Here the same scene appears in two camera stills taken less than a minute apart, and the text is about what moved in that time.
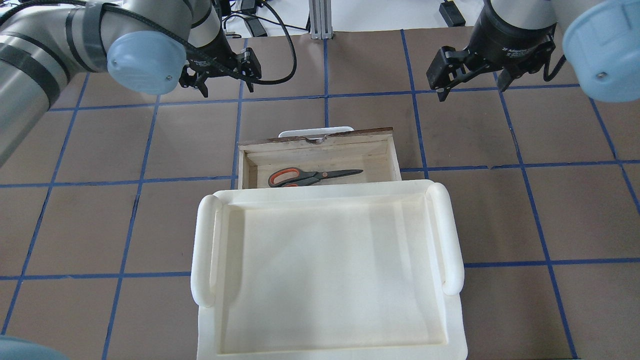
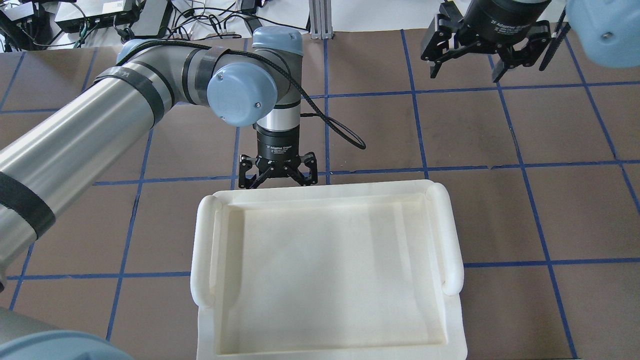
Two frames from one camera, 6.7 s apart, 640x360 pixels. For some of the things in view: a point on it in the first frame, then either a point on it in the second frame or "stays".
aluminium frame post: [321, 24] stays
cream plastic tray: [333, 273] stays
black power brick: [255, 26] stays
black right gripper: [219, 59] → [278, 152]
